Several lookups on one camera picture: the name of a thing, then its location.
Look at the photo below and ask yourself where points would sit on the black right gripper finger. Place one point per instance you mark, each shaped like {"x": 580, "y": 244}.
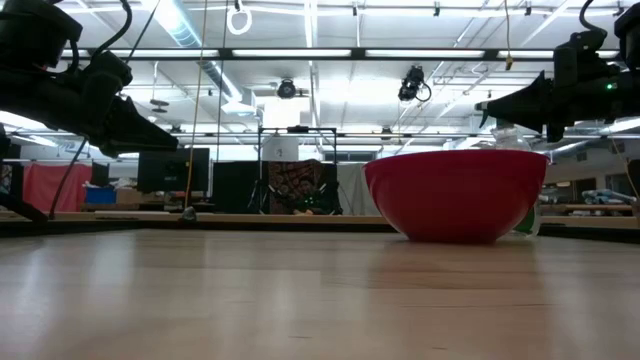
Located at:
{"x": 482, "y": 112}
{"x": 525, "y": 105}

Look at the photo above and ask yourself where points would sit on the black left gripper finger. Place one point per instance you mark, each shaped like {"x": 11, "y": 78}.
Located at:
{"x": 140, "y": 127}
{"x": 120, "y": 151}

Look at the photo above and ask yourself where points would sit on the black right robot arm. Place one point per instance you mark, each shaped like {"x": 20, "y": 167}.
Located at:
{"x": 630, "y": 30}

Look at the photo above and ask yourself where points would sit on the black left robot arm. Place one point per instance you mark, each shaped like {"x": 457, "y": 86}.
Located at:
{"x": 35, "y": 30}

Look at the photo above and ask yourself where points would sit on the clear spray bottle green cap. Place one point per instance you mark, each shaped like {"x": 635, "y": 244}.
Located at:
{"x": 510, "y": 137}

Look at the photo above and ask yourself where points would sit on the brown cardboard box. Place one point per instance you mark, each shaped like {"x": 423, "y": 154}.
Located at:
{"x": 129, "y": 196}

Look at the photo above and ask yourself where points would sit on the blue storage bin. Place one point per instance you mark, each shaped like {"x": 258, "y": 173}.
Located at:
{"x": 100, "y": 195}

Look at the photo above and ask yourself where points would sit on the black computer monitor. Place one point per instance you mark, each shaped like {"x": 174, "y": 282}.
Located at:
{"x": 172, "y": 170}

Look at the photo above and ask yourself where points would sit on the red hanging cloth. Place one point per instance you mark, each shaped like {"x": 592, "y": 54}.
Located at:
{"x": 42, "y": 187}

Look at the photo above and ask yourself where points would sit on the large red plastic bowl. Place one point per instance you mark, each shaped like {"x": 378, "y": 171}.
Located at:
{"x": 456, "y": 197}

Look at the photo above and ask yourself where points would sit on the white cylindrical barrel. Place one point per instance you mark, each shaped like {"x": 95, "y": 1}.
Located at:
{"x": 280, "y": 148}

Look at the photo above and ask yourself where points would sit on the patterned dark cloth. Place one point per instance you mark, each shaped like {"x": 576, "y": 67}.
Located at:
{"x": 292, "y": 177}

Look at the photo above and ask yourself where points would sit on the person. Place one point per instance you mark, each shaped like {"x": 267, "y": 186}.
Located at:
{"x": 310, "y": 197}

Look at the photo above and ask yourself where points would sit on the black overhead camera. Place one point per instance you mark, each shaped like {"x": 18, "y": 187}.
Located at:
{"x": 411, "y": 82}

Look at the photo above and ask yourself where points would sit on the black horizontal frame bar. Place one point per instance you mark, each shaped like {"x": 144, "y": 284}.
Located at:
{"x": 350, "y": 52}

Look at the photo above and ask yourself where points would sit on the black metal frame stand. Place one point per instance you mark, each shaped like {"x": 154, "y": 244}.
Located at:
{"x": 297, "y": 131}

